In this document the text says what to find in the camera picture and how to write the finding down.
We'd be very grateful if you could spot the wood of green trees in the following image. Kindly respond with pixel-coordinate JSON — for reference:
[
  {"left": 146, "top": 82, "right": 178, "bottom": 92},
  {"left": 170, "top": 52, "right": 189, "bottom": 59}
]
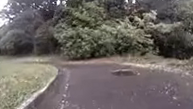
[{"left": 0, "top": 0, "right": 193, "bottom": 83}]

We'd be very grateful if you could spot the dark asphalt road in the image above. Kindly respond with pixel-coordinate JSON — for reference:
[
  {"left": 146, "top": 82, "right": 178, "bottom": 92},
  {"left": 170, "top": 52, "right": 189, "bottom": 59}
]
[{"left": 0, "top": 42, "right": 193, "bottom": 109}]

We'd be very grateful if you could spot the dry grass verge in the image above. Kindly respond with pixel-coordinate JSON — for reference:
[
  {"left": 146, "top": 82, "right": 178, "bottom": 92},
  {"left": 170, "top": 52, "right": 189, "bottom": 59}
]
[{"left": 56, "top": 45, "right": 193, "bottom": 92}]

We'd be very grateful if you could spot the grey stone kerb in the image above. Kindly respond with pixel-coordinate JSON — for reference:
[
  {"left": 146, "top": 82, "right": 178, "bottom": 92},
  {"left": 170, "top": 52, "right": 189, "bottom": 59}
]
[{"left": 0, "top": 66, "right": 63, "bottom": 109}]

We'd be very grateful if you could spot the grass lawn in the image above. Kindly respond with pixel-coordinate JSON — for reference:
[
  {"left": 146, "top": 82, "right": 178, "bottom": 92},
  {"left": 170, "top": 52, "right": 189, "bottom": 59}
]
[{"left": 0, "top": 52, "right": 62, "bottom": 109}]

